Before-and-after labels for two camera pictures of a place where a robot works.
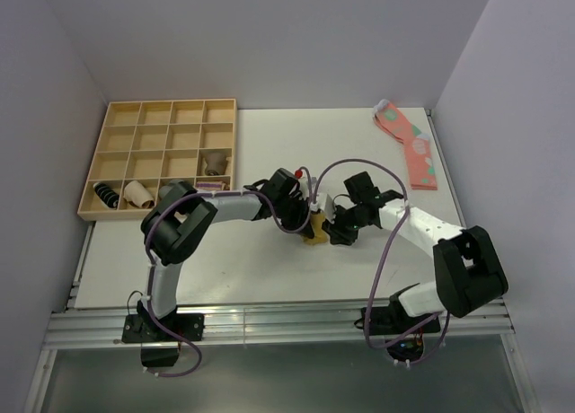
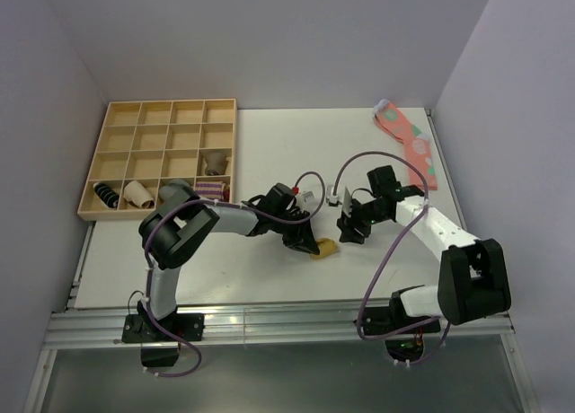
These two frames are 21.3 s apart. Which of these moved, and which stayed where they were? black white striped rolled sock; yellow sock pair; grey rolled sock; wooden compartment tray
Moved: yellow sock pair
Stayed: wooden compartment tray; black white striped rolled sock; grey rolled sock
